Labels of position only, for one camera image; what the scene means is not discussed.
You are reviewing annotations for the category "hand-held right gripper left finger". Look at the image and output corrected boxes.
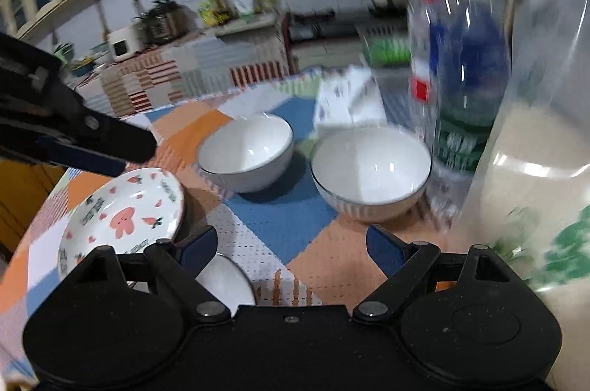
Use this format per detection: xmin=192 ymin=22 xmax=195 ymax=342
xmin=71 ymin=226 xmax=231 ymax=325

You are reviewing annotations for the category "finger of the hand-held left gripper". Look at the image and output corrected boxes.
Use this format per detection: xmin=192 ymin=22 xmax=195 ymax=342
xmin=44 ymin=93 xmax=158 ymax=178

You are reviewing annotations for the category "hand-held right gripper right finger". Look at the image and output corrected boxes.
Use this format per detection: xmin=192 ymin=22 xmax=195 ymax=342
xmin=353 ymin=225 xmax=514 ymax=322

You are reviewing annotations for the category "white sun print plate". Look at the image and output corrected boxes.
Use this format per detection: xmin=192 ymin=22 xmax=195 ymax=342
xmin=196 ymin=255 xmax=257 ymax=308

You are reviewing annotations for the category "white pink patterned plate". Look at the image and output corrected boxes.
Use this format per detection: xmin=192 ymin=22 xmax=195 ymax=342
xmin=58 ymin=168 xmax=186 ymax=281

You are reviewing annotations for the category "white ribbed bowl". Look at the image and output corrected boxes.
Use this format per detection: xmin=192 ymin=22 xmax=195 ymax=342
xmin=310 ymin=127 xmax=433 ymax=220
xmin=197 ymin=113 xmax=294 ymax=193

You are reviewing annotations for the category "checked colourful tablecloth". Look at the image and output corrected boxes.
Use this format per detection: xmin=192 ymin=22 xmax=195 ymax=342
xmin=0 ymin=66 xmax=508 ymax=378

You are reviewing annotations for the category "white rice cooker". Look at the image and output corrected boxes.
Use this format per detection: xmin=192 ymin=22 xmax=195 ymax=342
xmin=108 ymin=27 xmax=141 ymax=60

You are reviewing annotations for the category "brown wooden chair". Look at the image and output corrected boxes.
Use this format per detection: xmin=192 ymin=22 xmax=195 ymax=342
xmin=0 ymin=160 xmax=65 ymax=253

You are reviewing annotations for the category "striped patchwork counter cloth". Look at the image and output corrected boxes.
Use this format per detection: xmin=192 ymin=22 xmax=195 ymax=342
xmin=76 ymin=15 xmax=291 ymax=117

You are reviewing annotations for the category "black steel pressure cooker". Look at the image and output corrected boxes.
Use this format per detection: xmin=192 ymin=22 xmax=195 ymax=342
xmin=133 ymin=0 xmax=192 ymax=46

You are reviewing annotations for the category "green label water bottle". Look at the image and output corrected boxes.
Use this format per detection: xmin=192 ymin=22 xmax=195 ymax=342
xmin=424 ymin=105 xmax=501 ymax=230

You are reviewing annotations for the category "white tissue pack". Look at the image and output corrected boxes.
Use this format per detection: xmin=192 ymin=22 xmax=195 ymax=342
xmin=313 ymin=66 xmax=388 ymax=129

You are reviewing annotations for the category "yellow snack bag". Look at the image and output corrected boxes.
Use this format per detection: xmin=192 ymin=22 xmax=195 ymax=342
xmin=198 ymin=0 xmax=231 ymax=25

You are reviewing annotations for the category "red cap water bottle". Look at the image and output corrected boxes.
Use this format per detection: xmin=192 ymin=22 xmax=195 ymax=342
xmin=407 ymin=0 xmax=445 ymax=134

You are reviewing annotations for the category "flat white black-edged board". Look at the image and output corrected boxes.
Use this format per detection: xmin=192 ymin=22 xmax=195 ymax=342
xmin=216 ymin=15 xmax=277 ymax=33

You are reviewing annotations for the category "clear bag of rice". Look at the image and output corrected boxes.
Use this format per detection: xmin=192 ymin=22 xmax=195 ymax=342
xmin=454 ymin=0 xmax=590 ymax=391

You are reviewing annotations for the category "green plastic basket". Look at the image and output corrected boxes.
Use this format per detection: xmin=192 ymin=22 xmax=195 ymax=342
xmin=362 ymin=34 xmax=413 ymax=66

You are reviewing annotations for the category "blue label water bottle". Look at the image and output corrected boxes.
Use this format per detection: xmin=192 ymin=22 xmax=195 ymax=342
xmin=428 ymin=0 xmax=510 ymax=120

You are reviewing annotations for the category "black gas stove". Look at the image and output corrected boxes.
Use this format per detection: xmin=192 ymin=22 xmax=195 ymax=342
xmin=288 ymin=8 xmax=365 ymax=41

